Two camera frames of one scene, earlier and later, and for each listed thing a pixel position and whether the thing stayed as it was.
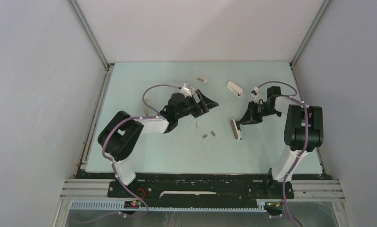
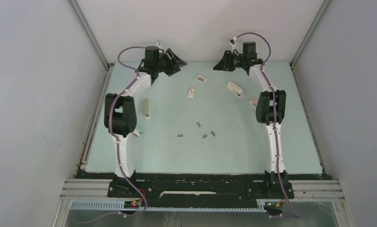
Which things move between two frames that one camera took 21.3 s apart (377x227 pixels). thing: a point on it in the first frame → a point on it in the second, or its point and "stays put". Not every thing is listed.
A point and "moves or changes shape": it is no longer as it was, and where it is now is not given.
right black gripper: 250,113 → 226,63
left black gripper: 203,106 → 176,62
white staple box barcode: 201,79 stays put
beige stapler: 146,109 stays put
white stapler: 236,90 stays put
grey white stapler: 237,132 moves or changes shape
